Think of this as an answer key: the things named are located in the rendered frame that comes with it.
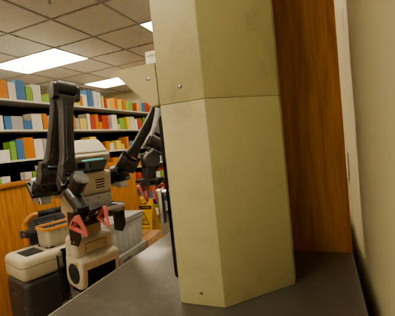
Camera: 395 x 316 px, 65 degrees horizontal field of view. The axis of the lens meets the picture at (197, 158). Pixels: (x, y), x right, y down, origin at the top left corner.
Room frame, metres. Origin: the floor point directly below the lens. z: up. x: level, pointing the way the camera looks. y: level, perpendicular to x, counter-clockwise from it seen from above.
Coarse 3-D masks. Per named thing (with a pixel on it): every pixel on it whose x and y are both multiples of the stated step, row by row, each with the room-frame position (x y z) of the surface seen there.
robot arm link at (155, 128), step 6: (156, 108) 1.52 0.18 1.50; (156, 114) 1.45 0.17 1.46; (156, 120) 1.38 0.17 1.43; (156, 126) 1.34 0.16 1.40; (150, 132) 1.30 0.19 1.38; (156, 132) 1.30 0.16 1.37; (150, 138) 1.25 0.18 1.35; (156, 138) 1.26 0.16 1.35; (150, 144) 1.25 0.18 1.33; (156, 144) 1.26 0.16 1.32
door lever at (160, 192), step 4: (156, 192) 0.78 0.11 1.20; (160, 192) 0.78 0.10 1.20; (164, 192) 0.77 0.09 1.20; (160, 196) 0.78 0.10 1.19; (160, 200) 0.78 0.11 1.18; (164, 200) 0.79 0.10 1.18; (160, 204) 0.78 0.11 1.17; (164, 204) 0.78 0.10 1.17; (160, 208) 0.78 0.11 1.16; (164, 208) 0.78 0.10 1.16; (160, 212) 0.78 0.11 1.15; (164, 212) 0.78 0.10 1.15; (160, 216) 0.78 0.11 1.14; (164, 216) 0.78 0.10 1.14; (160, 220) 0.78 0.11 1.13; (164, 220) 0.78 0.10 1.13
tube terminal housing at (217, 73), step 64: (192, 0) 0.68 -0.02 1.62; (256, 0) 0.73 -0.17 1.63; (192, 64) 0.68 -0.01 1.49; (256, 64) 0.73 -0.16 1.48; (192, 128) 0.69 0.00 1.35; (256, 128) 0.72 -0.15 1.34; (192, 192) 0.69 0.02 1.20; (256, 192) 0.72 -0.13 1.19; (192, 256) 0.70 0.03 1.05; (256, 256) 0.71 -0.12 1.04
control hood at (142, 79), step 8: (152, 64) 0.72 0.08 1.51; (120, 72) 0.75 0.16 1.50; (128, 72) 0.74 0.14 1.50; (136, 72) 0.74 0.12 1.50; (144, 72) 0.73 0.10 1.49; (152, 72) 0.72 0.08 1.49; (128, 80) 0.75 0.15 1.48; (136, 80) 0.74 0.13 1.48; (144, 80) 0.73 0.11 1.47; (152, 80) 0.72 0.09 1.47; (136, 88) 0.74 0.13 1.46; (144, 88) 0.73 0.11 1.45; (152, 88) 0.72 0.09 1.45; (144, 96) 0.73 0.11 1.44; (152, 96) 0.72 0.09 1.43; (152, 104) 0.72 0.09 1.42; (160, 104) 0.72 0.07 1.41
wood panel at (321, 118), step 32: (288, 0) 0.95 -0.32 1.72; (320, 0) 0.92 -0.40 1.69; (288, 32) 0.96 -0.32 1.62; (320, 32) 0.92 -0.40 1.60; (288, 64) 0.96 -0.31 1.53; (320, 64) 0.92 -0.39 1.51; (288, 96) 0.96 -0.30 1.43; (320, 96) 0.93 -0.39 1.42; (288, 128) 0.96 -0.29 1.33; (320, 128) 0.93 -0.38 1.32; (288, 160) 0.97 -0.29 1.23; (320, 160) 0.93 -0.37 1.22; (320, 192) 0.93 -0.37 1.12; (320, 224) 0.94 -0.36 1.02
